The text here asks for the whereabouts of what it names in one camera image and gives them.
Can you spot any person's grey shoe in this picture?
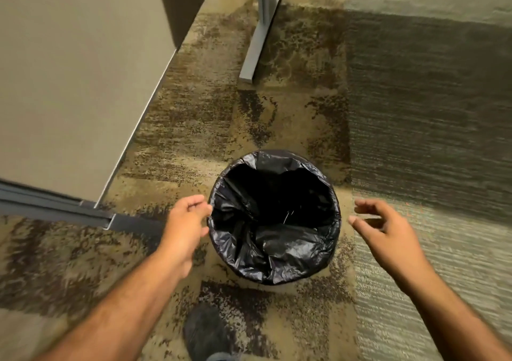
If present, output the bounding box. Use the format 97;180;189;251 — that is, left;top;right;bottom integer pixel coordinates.
183;303;242;361

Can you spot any beige cubicle partition panel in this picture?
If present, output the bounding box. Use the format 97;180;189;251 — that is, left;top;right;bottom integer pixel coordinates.
0;0;220;209

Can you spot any person's left forearm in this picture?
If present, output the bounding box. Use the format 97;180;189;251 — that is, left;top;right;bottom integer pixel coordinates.
34;252;193;361

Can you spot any grey metal desk leg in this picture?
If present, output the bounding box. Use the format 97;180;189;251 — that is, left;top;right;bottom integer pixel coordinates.
239;0;285;83

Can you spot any person's right forearm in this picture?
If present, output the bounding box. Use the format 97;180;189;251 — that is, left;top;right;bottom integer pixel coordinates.
400;271;512;361

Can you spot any grey partition base rail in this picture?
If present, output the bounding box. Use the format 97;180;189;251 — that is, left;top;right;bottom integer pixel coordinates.
0;179;117;230

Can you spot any black trash bag liner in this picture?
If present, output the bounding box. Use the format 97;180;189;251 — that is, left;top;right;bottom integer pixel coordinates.
207;150;342;286

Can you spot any person's left hand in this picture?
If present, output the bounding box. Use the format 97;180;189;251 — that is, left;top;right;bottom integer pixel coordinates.
157;194;213;281

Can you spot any person's right hand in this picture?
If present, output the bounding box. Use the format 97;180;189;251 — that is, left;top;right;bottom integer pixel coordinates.
347;198;434;293

